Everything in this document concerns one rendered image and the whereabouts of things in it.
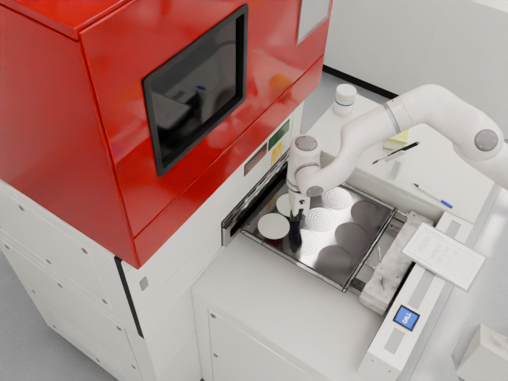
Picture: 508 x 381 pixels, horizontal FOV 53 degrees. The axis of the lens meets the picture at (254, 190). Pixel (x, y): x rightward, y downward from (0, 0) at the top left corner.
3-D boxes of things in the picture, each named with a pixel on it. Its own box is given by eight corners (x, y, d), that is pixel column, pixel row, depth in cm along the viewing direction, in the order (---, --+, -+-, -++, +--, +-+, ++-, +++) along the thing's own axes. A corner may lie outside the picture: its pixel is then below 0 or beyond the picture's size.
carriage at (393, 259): (357, 302, 150) (359, 296, 148) (407, 220, 170) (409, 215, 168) (382, 316, 147) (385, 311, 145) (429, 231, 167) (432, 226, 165)
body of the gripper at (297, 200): (316, 193, 146) (311, 217, 155) (309, 167, 153) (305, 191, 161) (290, 195, 145) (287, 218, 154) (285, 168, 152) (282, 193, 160)
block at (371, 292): (360, 294, 148) (362, 289, 146) (366, 286, 150) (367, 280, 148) (385, 309, 146) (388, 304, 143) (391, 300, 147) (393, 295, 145)
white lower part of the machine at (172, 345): (51, 332, 230) (-18, 224, 168) (169, 215, 275) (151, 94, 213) (171, 428, 206) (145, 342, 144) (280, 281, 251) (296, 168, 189)
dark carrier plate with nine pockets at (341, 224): (245, 230, 160) (245, 229, 160) (301, 165, 179) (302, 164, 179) (342, 286, 148) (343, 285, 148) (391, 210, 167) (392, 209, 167)
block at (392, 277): (373, 275, 153) (374, 270, 150) (377, 267, 155) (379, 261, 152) (397, 289, 150) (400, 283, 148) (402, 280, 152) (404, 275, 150)
